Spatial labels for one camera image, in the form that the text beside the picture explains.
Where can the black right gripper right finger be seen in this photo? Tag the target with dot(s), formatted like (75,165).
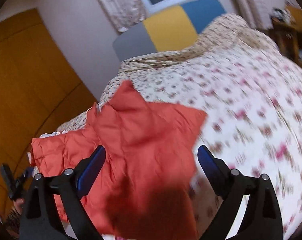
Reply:
(262,218)

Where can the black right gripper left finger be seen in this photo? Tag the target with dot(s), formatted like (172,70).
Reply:
(40,219)

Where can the orange red puffer jacket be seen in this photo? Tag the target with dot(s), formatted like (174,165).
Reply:
(142,191)

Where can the brown wooden wardrobe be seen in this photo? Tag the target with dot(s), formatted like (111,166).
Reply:
(39,91)

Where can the floral white bed quilt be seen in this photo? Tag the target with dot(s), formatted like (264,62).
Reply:
(252,97)

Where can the wooden bedside desk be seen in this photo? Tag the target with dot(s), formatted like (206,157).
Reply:
(286,31)

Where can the grey yellow blue headboard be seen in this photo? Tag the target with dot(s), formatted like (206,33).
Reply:
(174,28)

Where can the floral left curtain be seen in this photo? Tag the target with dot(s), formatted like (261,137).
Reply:
(124,14)

